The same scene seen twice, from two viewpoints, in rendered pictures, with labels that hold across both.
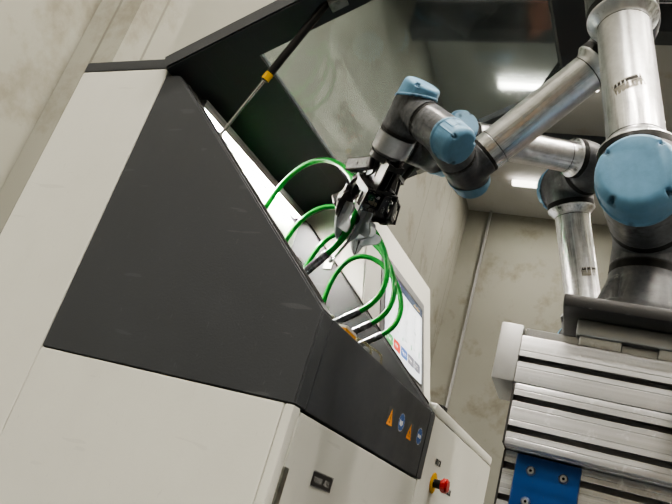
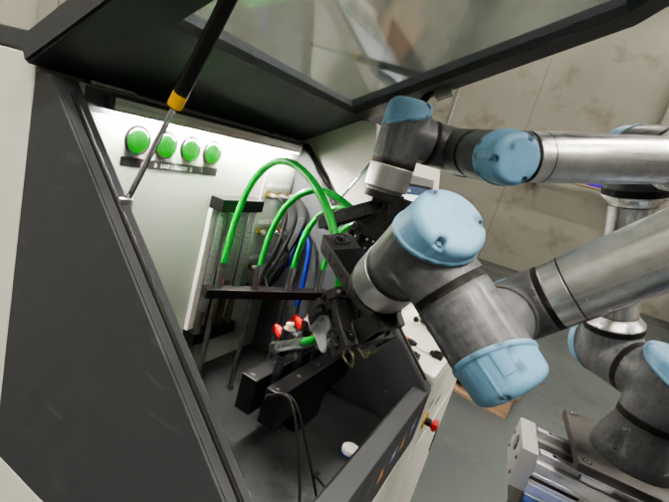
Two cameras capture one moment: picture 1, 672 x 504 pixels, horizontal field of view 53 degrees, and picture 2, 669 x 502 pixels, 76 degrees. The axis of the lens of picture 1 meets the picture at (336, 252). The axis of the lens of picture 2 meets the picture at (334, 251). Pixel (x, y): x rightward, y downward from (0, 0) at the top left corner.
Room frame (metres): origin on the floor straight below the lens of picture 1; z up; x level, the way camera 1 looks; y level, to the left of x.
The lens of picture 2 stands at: (0.69, 0.06, 1.46)
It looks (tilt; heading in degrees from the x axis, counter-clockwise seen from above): 13 degrees down; 355
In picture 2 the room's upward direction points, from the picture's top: 16 degrees clockwise
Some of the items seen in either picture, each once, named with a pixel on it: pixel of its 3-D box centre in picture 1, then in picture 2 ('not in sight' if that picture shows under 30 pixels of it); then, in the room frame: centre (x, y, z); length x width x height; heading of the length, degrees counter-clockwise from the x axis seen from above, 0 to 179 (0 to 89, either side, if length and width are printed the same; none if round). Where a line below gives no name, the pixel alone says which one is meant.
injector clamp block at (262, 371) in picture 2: not in sight; (298, 385); (1.60, -0.02, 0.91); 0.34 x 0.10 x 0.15; 150
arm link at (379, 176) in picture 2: not in sight; (388, 179); (1.43, -0.05, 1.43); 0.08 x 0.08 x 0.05
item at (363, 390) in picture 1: (371, 408); (359, 483); (1.38, -0.16, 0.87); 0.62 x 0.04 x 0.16; 150
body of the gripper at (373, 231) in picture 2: (379, 196); (377, 225); (1.42, -0.06, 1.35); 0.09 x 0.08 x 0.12; 60
